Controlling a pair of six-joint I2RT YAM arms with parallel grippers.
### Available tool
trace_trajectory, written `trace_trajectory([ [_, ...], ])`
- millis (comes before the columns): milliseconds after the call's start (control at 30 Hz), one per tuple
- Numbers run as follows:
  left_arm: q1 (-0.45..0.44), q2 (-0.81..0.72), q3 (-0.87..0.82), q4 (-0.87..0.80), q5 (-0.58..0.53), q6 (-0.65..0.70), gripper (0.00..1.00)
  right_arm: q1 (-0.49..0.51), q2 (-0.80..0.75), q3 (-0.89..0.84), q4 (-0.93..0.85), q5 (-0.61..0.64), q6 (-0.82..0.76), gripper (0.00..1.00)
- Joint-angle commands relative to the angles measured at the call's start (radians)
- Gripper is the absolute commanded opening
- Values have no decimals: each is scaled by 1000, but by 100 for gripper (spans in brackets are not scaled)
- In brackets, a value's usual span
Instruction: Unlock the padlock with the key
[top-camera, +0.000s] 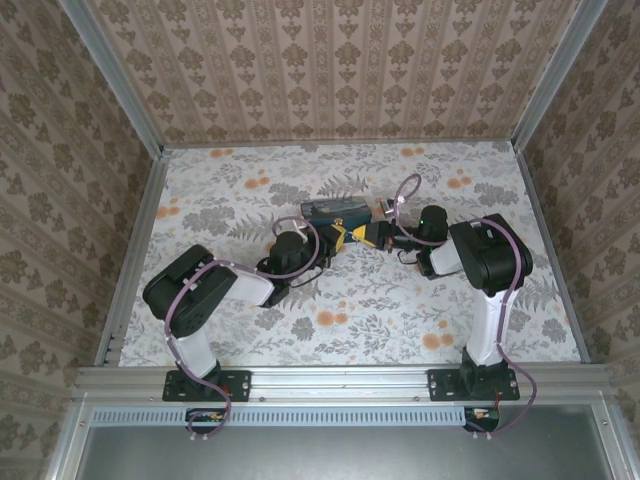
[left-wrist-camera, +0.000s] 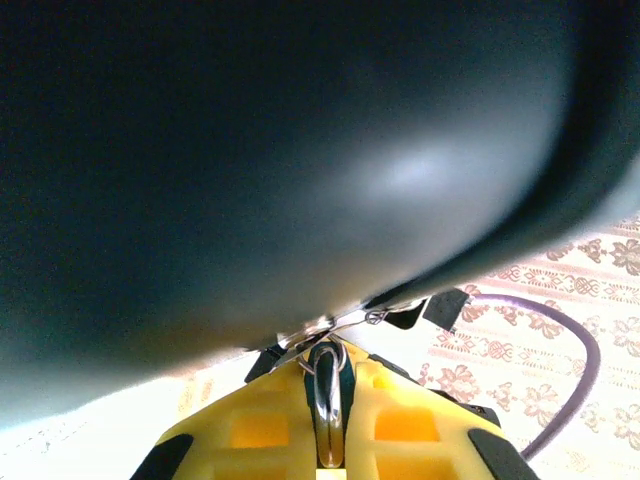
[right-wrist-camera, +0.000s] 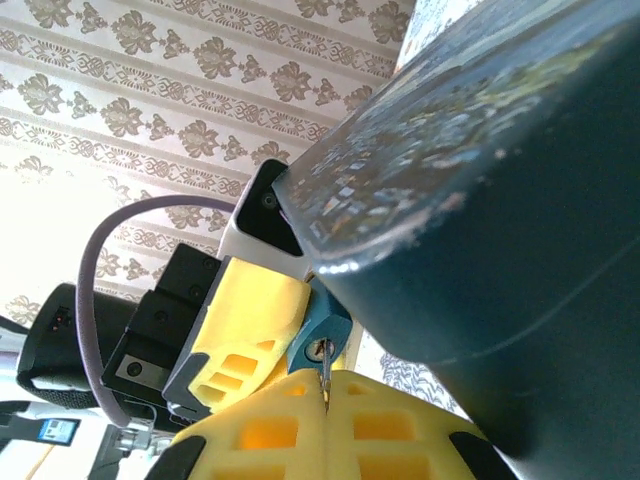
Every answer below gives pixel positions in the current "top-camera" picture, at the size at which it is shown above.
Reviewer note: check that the grey metal panel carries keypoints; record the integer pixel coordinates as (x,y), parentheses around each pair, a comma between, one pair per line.
(340,455)

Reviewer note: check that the aluminium back rail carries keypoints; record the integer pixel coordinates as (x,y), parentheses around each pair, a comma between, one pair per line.
(340,143)

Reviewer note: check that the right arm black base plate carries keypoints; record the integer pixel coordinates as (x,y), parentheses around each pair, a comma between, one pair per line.
(445,385)

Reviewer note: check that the aluminium corner post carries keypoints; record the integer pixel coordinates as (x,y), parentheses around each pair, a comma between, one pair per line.
(555,75)
(115,80)

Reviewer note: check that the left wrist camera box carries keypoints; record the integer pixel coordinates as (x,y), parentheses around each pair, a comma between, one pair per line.
(299,232)

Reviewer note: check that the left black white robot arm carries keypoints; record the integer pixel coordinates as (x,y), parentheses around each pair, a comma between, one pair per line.
(200,345)

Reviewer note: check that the starry night print box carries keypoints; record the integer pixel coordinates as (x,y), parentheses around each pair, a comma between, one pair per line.
(335,209)

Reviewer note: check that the floral patterned table cover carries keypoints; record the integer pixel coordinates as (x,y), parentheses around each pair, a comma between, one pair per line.
(350,340)

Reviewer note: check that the aluminium front rail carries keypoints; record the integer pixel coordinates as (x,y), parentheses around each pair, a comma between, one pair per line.
(340,382)

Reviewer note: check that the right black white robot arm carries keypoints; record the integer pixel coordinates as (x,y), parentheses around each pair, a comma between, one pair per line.
(490,320)

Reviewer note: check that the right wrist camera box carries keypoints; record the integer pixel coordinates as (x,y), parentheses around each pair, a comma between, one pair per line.
(387,207)

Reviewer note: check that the aluminium side rail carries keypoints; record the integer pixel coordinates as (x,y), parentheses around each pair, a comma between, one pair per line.
(550,240)
(145,220)

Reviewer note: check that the small brass padlock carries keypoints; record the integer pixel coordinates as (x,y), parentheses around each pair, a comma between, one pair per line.
(338,221)

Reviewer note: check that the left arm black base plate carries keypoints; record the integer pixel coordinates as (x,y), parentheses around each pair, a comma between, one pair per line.
(235,385)

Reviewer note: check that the small connector board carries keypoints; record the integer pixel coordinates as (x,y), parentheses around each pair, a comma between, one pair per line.
(482,415)
(205,416)

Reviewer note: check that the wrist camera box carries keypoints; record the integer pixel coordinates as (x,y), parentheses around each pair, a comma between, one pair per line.
(299,232)
(387,207)

